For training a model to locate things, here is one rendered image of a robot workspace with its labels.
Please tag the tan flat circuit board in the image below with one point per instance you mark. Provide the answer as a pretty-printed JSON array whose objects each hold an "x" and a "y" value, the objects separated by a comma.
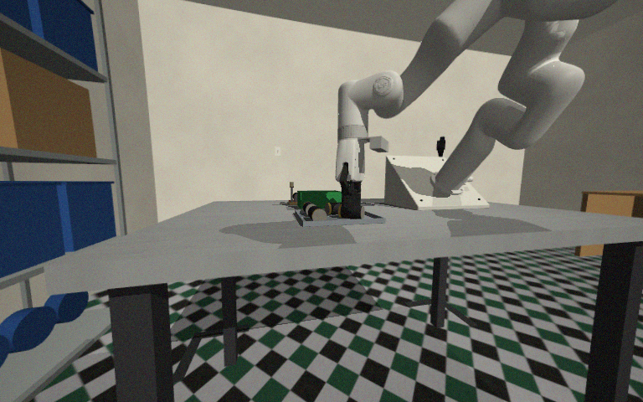
[{"x": 292, "y": 202}]

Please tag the green open box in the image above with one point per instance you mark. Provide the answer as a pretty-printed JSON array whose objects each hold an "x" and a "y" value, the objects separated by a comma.
[{"x": 319, "y": 198}]

